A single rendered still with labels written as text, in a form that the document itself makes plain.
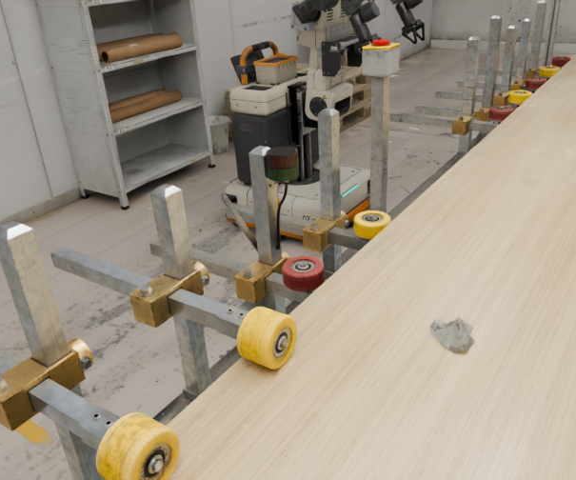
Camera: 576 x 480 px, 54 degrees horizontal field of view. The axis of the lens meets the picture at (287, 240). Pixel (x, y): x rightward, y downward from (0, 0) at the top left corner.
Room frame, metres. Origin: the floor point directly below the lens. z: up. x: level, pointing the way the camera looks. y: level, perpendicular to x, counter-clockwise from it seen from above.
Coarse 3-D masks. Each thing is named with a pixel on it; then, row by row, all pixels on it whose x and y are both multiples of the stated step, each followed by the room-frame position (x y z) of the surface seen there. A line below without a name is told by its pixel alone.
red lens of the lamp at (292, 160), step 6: (270, 156) 0.97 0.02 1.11; (276, 156) 0.97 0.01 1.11; (282, 156) 0.97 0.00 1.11; (288, 156) 0.97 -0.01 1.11; (294, 156) 0.98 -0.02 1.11; (270, 162) 0.97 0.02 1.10; (276, 162) 0.97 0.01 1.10; (282, 162) 0.97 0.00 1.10; (288, 162) 0.97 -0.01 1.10; (294, 162) 0.98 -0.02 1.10; (276, 168) 0.97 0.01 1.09; (282, 168) 0.97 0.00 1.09
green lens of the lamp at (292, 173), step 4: (268, 168) 0.98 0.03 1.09; (292, 168) 0.97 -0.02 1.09; (296, 168) 0.98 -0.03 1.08; (268, 172) 0.98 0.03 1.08; (272, 172) 0.97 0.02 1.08; (276, 172) 0.97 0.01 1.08; (280, 172) 0.97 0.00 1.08; (284, 172) 0.97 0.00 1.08; (288, 172) 0.97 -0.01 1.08; (292, 172) 0.97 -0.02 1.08; (296, 172) 0.98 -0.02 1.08; (268, 176) 0.98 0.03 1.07; (272, 176) 0.97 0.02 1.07; (276, 176) 0.97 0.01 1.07; (280, 176) 0.97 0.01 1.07; (284, 176) 0.97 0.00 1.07; (288, 176) 0.97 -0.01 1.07; (292, 176) 0.97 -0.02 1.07; (296, 176) 0.98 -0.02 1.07; (272, 180) 0.97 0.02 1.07; (276, 180) 0.97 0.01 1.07; (280, 180) 0.97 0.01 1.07; (284, 180) 0.97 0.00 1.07; (288, 180) 0.97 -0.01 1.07
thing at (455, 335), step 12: (432, 324) 0.71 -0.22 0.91; (444, 324) 0.71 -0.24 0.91; (456, 324) 0.70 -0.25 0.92; (468, 324) 0.72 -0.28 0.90; (432, 336) 0.69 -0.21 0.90; (444, 336) 0.68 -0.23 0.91; (456, 336) 0.68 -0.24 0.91; (468, 336) 0.67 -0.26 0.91; (456, 348) 0.66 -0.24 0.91; (468, 348) 0.66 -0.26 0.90
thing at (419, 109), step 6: (420, 108) 2.35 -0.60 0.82; (426, 108) 2.33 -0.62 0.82; (432, 108) 2.32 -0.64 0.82; (438, 108) 2.31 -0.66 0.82; (444, 108) 2.30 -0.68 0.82; (450, 108) 2.29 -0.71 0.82; (432, 114) 2.32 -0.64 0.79; (438, 114) 2.30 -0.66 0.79; (444, 114) 2.29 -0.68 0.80; (450, 114) 2.27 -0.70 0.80; (456, 114) 2.26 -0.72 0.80; (492, 120) 2.17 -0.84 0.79
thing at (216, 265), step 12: (156, 240) 1.17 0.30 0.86; (156, 252) 1.15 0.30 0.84; (192, 252) 1.10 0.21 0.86; (204, 252) 1.09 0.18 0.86; (204, 264) 1.06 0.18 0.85; (216, 264) 1.04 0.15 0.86; (228, 264) 1.03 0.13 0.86; (240, 264) 1.03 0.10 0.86; (228, 276) 1.02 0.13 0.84; (276, 276) 0.97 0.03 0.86; (276, 288) 0.95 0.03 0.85; (300, 300) 0.91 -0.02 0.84
